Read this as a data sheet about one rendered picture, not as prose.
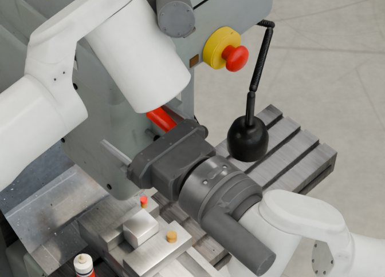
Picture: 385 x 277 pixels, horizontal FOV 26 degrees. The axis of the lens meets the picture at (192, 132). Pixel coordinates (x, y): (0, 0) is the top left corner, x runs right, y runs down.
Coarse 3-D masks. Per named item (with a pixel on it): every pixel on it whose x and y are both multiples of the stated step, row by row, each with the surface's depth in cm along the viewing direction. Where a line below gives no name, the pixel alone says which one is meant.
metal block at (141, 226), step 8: (136, 216) 182; (144, 216) 182; (128, 224) 181; (136, 224) 181; (144, 224) 181; (152, 224) 181; (128, 232) 181; (136, 232) 180; (144, 232) 180; (152, 232) 182; (128, 240) 184; (136, 240) 180; (144, 240) 182
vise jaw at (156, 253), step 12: (168, 228) 184; (180, 228) 184; (156, 240) 182; (180, 240) 182; (132, 252) 180; (144, 252) 180; (156, 252) 180; (168, 252) 180; (180, 252) 184; (132, 264) 178; (144, 264) 178; (156, 264) 179; (132, 276) 180; (144, 276) 178
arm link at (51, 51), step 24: (96, 0) 74; (120, 0) 75; (48, 24) 76; (72, 24) 73; (96, 24) 74; (48, 48) 72; (72, 48) 73; (48, 72) 72; (48, 96) 73; (72, 96) 74; (72, 120) 74
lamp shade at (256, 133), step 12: (240, 120) 141; (228, 132) 143; (240, 132) 140; (252, 132) 140; (264, 132) 141; (228, 144) 143; (240, 144) 140; (252, 144) 140; (264, 144) 141; (240, 156) 142; (252, 156) 142
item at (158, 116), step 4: (156, 108) 116; (160, 108) 116; (148, 112) 116; (152, 112) 116; (156, 112) 115; (160, 112) 115; (164, 112) 116; (148, 116) 116; (152, 116) 115; (156, 116) 115; (160, 116) 115; (164, 116) 115; (168, 116) 115; (152, 120) 116; (156, 120) 115; (160, 120) 115; (164, 120) 115; (168, 120) 114; (172, 120) 115; (156, 124) 116; (160, 124) 115; (164, 124) 114; (168, 124) 114; (172, 124) 114; (176, 124) 114; (160, 128) 115; (164, 128) 114; (168, 128) 114
